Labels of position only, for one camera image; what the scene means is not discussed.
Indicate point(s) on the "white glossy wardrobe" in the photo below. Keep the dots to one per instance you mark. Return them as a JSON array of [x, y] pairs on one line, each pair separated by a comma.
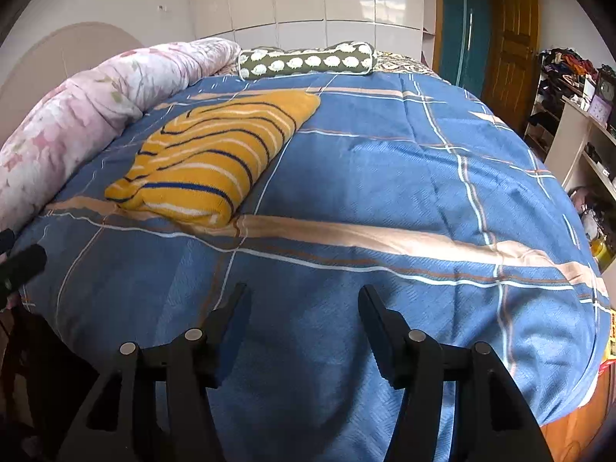
[[406, 27]]

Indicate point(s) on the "wooden door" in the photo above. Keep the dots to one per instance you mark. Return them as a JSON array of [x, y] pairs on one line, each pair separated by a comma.
[[512, 69]]

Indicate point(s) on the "small desk clock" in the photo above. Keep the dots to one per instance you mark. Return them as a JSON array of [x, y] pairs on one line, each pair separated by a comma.
[[606, 86]]

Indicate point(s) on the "yellow striped knit sweater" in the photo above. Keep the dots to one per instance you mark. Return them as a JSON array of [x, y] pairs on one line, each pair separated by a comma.
[[200, 166]]

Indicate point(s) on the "green white-dotted bolster pillow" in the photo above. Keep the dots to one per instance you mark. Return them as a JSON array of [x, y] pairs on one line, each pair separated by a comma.
[[350, 57]]

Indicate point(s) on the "beige rounded headboard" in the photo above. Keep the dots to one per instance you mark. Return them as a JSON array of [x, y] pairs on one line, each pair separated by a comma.
[[52, 60]]

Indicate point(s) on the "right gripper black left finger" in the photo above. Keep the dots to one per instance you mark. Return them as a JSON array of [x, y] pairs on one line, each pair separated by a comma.
[[152, 403]]

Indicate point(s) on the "white shelf unit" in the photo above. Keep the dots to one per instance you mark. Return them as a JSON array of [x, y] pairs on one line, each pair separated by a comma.
[[573, 131]]

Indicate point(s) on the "blue plaid bed cover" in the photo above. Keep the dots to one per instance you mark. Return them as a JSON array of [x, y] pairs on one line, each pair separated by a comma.
[[398, 181]]

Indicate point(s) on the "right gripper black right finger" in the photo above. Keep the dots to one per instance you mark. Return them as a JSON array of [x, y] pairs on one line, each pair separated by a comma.
[[492, 421]]

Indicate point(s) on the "pink floral quilt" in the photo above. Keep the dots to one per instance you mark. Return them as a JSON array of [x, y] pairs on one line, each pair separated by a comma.
[[89, 110]]

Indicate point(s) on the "clothes pile on shelf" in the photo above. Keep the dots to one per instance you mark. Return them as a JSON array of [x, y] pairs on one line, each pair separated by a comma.
[[566, 65]]

